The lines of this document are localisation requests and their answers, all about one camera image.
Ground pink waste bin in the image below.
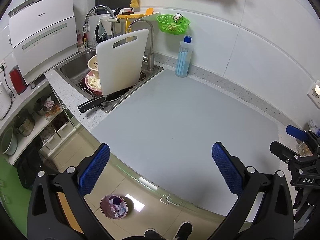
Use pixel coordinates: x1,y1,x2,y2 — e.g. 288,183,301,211
100,194,128,220

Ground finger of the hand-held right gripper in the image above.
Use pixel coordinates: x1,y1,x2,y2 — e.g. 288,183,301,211
269,141,300,164
286,124,320,155

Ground black-handled kitchen knife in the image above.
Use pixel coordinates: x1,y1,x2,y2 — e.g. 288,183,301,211
77,86,135,113

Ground black pedal bin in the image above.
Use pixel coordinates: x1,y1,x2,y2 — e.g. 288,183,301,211
16,140,58,190

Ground white countertop dishwasher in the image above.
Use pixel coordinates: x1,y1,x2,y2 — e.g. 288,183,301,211
9,0,78,85

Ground green cabinet with handles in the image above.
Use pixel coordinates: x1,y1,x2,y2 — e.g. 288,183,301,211
0,155,32,230

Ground cream colander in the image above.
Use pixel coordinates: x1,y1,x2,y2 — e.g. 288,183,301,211
87,55,98,73

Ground red kettle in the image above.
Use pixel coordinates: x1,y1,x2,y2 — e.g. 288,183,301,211
9,65,28,95

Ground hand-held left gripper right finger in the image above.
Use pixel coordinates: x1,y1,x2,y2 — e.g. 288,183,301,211
207,142,294,240

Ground stainless steel sink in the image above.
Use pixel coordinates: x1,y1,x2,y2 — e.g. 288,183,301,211
54,47,164,113

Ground yellow cloth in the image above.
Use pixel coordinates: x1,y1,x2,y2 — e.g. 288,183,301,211
117,8,153,43

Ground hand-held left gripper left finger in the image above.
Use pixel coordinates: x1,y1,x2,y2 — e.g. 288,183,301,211
27,142,113,240

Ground person's right black sneaker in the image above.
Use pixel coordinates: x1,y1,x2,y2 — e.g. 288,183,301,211
174,221,193,240

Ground metal drawer handle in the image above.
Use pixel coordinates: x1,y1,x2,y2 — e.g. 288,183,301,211
160,194,182,206

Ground person's left black sneaker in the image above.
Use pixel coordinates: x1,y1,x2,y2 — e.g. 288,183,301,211
144,228,163,240

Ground green plastic basket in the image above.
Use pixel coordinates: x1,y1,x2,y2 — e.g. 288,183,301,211
156,14,191,34

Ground dark hanging cloth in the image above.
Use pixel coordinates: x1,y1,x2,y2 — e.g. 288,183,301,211
94,23,110,44

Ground lidded steel pot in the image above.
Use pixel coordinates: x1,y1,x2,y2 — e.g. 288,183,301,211
33,97,50,117

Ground person's black sneaker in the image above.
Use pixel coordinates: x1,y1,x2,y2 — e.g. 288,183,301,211
144,228,163,240
174,221,193,240

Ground pink bowl with food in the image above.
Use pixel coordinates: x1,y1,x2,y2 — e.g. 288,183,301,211
85,70,102,92

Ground person's right hand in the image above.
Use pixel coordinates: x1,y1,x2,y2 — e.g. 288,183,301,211
294,187,318,223

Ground steel cooking pot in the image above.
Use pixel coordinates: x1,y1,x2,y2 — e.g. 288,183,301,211
13,109,35,137

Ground chrome pull-down faucet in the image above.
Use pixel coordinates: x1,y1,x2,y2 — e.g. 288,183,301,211
82,5,115,34

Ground white sink shelf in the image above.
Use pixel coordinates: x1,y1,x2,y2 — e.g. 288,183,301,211
108,11,162,23

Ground wire sink rack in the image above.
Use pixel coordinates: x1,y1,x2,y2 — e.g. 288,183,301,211
78,71,147,103

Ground bagged food packets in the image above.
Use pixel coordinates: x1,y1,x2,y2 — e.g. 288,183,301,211
44,96,63,120

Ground steel gooseneck faucet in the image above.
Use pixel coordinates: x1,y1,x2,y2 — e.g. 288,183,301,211
126,19,155,71

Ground black power cable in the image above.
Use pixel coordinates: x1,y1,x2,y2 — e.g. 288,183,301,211
0,69,15,103

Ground blue-capped clear bottle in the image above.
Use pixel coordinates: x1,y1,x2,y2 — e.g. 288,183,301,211
175,35,193,77

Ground white open shelf unit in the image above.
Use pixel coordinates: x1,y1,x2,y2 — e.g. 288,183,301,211
0,80,77,165

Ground wall socket with light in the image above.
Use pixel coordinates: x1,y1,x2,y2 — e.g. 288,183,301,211
307,80,320,109

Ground pale green basin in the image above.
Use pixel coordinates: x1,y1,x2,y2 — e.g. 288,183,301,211
1,126,18,155

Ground glass jar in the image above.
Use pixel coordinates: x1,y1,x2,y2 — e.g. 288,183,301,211
297,141,313,155

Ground white cutting board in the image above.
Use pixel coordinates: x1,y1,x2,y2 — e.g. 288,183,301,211
96,29,150,95

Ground crumpled clear plastic bag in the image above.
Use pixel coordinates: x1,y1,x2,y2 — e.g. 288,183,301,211
308,119,320,137

